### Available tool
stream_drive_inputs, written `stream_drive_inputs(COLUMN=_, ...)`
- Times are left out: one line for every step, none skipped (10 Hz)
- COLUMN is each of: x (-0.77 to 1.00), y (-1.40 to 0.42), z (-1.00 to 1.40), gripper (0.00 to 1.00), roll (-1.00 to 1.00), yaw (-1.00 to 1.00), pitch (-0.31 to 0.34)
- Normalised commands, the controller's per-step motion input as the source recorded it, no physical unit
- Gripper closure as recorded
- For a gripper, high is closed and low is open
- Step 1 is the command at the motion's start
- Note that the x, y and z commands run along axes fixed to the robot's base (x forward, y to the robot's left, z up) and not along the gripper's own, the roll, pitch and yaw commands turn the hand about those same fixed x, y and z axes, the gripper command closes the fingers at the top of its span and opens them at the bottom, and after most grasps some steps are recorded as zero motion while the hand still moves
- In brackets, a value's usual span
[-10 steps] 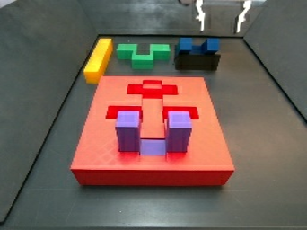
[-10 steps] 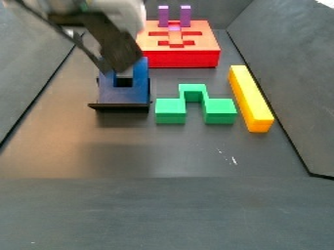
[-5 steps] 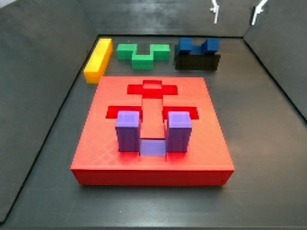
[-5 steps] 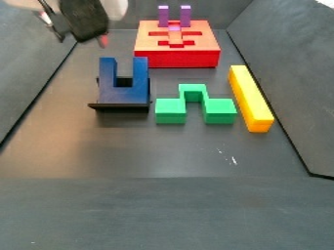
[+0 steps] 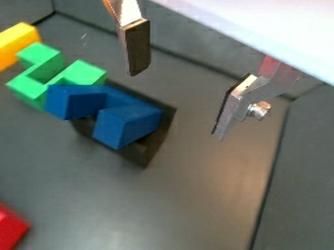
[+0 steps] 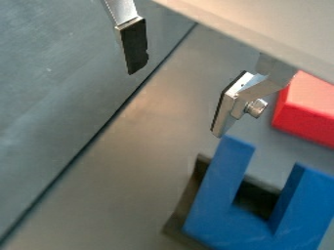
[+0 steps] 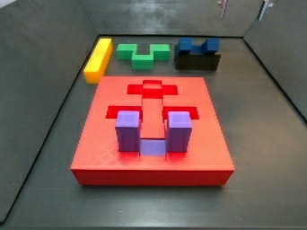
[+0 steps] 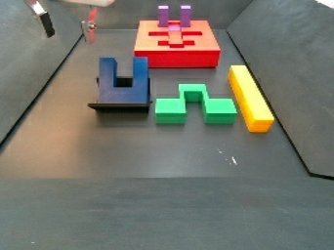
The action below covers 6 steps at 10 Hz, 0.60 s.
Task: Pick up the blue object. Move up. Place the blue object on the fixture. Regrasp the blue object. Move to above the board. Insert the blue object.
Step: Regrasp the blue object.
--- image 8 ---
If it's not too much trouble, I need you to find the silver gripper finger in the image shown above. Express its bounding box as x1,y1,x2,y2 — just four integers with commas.
82,7,98,44

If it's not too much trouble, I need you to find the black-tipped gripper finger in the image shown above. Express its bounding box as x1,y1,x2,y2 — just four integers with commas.
26,0,55,38

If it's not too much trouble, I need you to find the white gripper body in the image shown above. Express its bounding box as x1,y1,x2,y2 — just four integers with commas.
61,0,117,7

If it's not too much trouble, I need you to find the blue U-shaped block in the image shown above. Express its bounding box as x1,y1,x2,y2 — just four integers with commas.
98,57,150,105

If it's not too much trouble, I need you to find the red puzzle base board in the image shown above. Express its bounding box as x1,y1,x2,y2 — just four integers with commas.
134,21,221,68

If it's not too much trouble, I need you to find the purple U-shaped block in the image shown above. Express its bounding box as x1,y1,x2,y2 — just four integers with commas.
158,5,193,27

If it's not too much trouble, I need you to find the green zigzag block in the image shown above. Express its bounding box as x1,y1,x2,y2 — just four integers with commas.
154,83,238,124

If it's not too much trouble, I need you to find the yellow long block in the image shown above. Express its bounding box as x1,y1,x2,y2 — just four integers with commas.
229,65,274,133

